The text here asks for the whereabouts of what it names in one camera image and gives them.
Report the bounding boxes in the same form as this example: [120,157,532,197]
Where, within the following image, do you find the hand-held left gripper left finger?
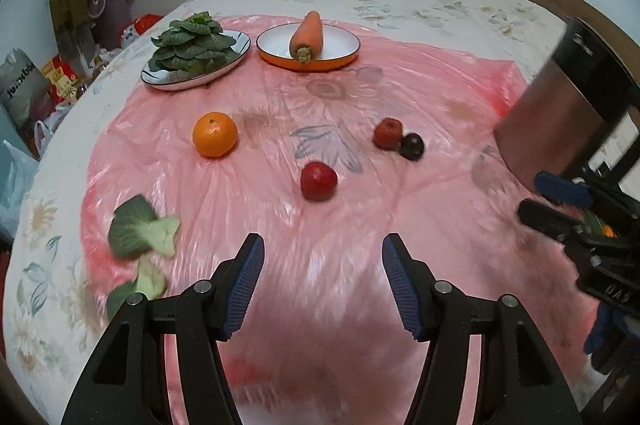
[60,233,266,425]

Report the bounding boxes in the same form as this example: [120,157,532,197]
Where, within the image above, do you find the grey drawstring bag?
[0,49,51,126]

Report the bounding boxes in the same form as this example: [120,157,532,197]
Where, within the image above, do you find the pile of green leaves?
[149,11,238,76]

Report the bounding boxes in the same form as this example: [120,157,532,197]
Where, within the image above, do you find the red and yellow boxes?
[42,55,83,103]

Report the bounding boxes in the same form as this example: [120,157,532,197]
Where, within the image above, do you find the carrot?
[290,11,324,64]

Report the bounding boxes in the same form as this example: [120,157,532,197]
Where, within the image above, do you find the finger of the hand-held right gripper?
[517,199,588,251]
[532,171,596,210]

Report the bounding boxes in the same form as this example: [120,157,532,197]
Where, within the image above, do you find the white plastic bag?
[32,105,76,156]

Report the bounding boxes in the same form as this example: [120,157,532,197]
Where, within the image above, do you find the person's right hand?
[584,304,632,372]

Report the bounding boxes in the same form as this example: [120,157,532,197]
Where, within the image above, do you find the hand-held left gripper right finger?
[381,233,583,425]

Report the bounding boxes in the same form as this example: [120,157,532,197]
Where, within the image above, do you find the red bag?
[131,14,166,34]

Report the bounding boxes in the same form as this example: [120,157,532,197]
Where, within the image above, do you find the white plate with dark rim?
[140,30,251,92]

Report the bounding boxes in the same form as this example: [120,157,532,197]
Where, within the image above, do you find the orange rimmed white plate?
[256,23,361,72]

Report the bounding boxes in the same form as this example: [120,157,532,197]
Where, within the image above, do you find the dark purple plum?
[399,132,425,162]

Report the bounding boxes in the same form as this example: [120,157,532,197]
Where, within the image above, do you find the clear plastic bag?
[0,140,38,246]

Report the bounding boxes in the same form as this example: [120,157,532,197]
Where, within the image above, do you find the purple bin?
[95,0,133,46]

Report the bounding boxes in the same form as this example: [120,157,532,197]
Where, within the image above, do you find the red plum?
[373,118,404,150]

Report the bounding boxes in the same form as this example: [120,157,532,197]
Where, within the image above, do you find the pink plastic sheet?
[80,12,601,425]

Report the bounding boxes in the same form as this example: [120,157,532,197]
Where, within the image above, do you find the bok choy leaf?
[106,257,168,321]
[108,196,181,261]

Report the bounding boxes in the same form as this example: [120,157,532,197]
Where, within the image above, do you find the red apple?
[300,161,339,202]

